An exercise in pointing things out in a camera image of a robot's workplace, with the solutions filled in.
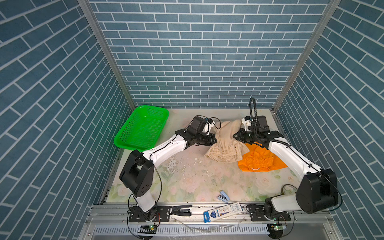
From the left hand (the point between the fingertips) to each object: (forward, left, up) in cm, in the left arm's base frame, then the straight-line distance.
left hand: (217, 141), depth 82 cm
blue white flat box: (-32, +2, -16) cm, 36 cm away
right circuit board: (-38, -27, -18) cm, 50 cm away
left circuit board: (-38, +36, -21) cm, 56 cm away
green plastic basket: (+22, +51, -19) cm, 59 cm away
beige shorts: (-4, -5, -2) cm, 6 cm away
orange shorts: (-4, -27, -13) cm, 30 cm away
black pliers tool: (-31, +21, -15) cm, 40 cm away
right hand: (+5, -9, +1) cm, 10 cm away
